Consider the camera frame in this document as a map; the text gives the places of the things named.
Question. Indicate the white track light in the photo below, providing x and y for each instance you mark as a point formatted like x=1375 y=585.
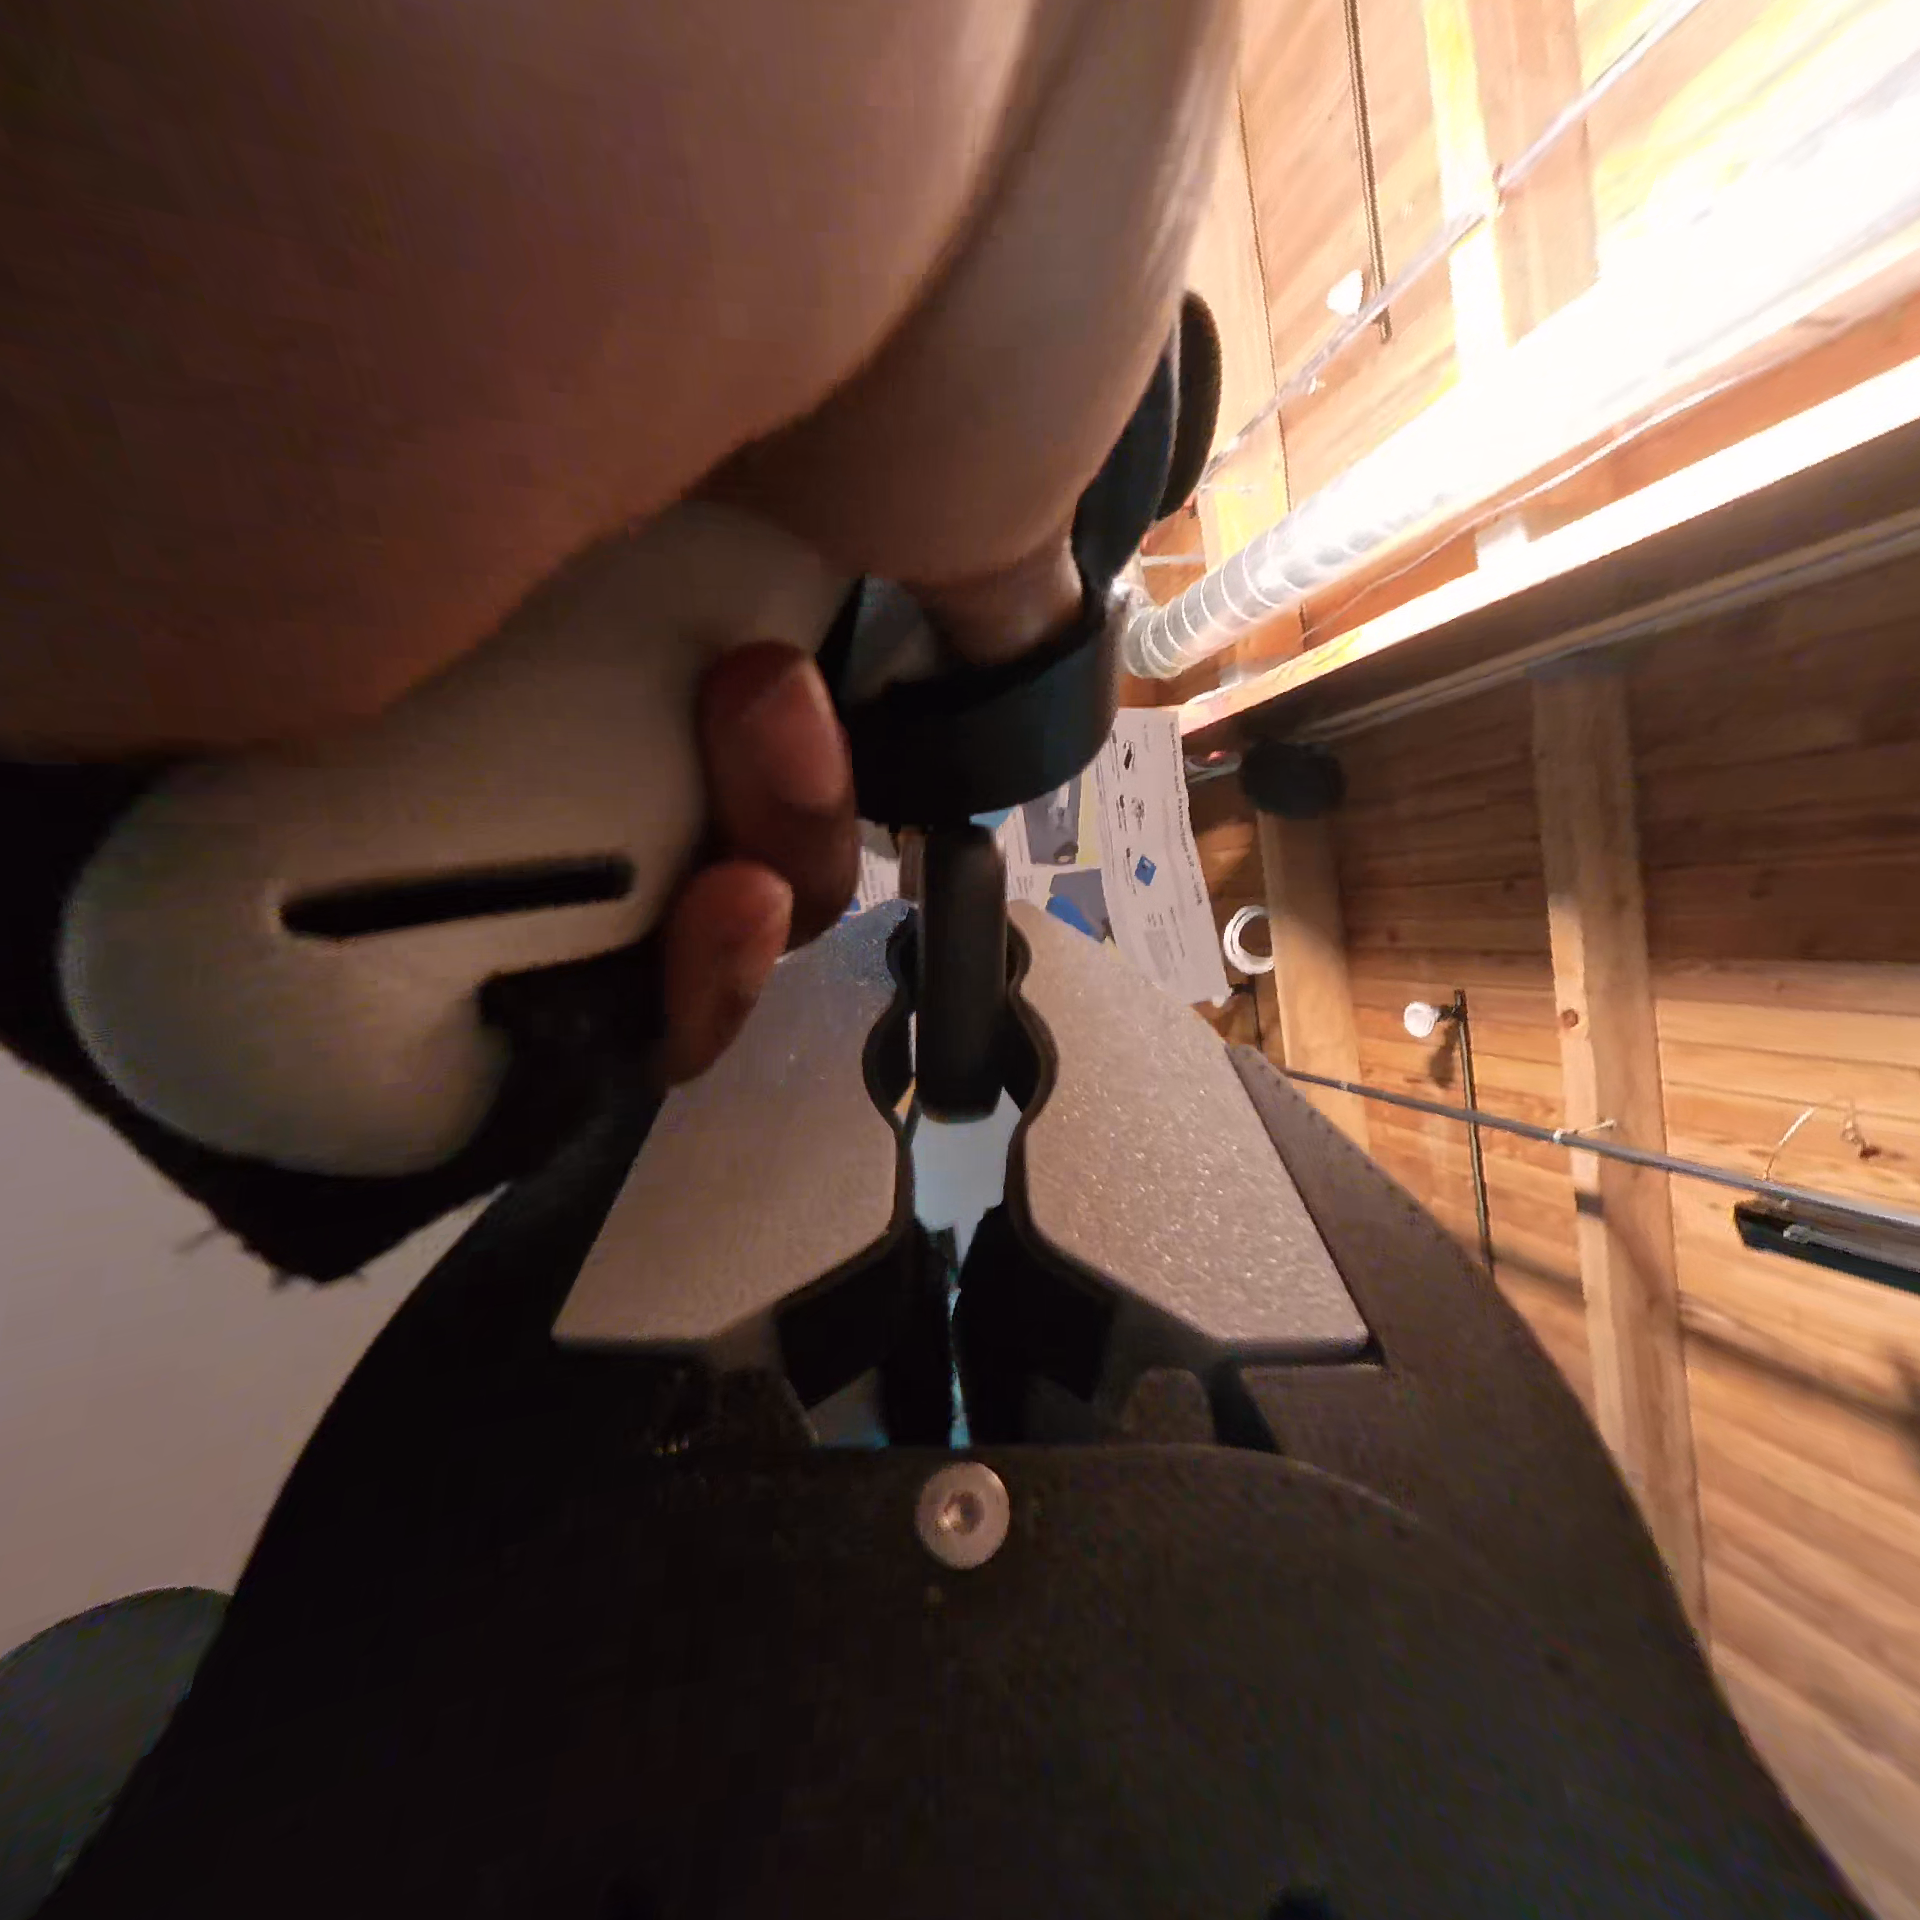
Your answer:
x=1424 y=1021

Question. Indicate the person's left hand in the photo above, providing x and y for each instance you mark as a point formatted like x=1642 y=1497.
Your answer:
x=450 y=301

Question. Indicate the instruction sheet on wooden board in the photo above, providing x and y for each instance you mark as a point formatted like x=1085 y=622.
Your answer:
x=1154 y=869

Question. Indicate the round silver ventilation duct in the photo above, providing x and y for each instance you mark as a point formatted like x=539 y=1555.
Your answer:
x=1230 y=600

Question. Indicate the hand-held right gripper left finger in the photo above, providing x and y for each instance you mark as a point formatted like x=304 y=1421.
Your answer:
x=751 y=1200

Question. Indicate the black ceiling light rail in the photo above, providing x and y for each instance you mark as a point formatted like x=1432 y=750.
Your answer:
x=1829 y=1237

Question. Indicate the slim rounded dark usb hub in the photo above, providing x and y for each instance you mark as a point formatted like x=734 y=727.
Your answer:
x=961 y=974

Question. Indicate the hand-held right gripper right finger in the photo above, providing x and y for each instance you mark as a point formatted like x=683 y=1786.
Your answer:
x=1184 y=1185

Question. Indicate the black disc on pole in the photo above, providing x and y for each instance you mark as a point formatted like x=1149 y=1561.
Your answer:
x=1289 y=777

